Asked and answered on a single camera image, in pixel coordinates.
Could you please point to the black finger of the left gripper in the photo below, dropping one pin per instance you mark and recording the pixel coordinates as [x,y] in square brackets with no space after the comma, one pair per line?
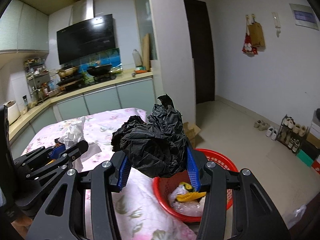
[63,162]

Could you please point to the pink floral tablecloth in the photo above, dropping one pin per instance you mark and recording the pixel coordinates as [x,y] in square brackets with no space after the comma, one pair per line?
[139,214]

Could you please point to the wooden cutting board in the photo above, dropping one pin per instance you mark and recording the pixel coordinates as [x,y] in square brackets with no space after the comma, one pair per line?
[146,52]

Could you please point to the cardboard box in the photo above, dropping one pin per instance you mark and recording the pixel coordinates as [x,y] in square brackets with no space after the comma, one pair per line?
[191,131]

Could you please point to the clear plastic bag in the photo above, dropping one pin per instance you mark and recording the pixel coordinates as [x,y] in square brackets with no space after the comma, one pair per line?
[193,208]

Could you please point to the beige slippers pair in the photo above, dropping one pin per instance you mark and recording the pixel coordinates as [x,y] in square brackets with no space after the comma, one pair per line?
[261,125]

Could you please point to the green yellow knitted scrubber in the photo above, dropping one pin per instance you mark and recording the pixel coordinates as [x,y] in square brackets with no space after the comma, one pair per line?
[186,186]

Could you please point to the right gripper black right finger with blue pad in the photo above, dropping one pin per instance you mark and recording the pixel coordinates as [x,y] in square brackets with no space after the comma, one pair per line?
[254,214]

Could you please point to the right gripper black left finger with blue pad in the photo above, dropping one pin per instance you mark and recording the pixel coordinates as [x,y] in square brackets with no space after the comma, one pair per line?
[62,216]

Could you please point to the white plastic bag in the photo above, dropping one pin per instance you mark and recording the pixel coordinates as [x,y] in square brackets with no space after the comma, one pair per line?
[75,134]

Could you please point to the black range hood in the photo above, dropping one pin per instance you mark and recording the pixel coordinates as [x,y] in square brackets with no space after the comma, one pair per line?
[85,38]

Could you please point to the red plastic mesh basket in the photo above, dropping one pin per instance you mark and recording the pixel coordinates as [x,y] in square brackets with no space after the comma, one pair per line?
[163,187]

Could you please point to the black shoe rack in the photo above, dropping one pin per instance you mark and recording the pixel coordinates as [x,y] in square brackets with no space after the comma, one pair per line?
[291,134]

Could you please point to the yellow spiky plastic brush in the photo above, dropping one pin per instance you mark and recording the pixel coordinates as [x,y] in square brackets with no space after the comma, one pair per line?
[190,196]

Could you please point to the large black plastic bag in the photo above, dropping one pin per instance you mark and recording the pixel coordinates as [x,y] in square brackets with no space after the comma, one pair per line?
[157,148]

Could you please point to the brass coloured pot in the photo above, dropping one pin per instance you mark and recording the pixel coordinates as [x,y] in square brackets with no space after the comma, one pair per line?
[67,71]

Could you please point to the metal spice rack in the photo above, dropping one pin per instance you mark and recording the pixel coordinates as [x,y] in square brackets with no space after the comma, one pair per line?
[38,79]

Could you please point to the white intercom handset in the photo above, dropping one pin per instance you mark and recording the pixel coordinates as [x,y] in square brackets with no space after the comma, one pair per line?
[276,23]

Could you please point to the red hanging decoration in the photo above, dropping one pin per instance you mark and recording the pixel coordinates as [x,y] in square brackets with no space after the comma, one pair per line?
[248,48]

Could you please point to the white sneakers pair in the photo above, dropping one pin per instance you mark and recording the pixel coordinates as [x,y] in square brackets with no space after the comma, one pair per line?
[272,133]

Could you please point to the white plastic jug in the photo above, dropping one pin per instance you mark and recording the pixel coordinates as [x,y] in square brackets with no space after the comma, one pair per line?
[137,58]

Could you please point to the black wok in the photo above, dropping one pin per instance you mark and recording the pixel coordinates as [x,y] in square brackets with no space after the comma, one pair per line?
[101,70]

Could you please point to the white rice cooker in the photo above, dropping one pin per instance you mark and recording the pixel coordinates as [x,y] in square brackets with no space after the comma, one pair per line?
[13,111]

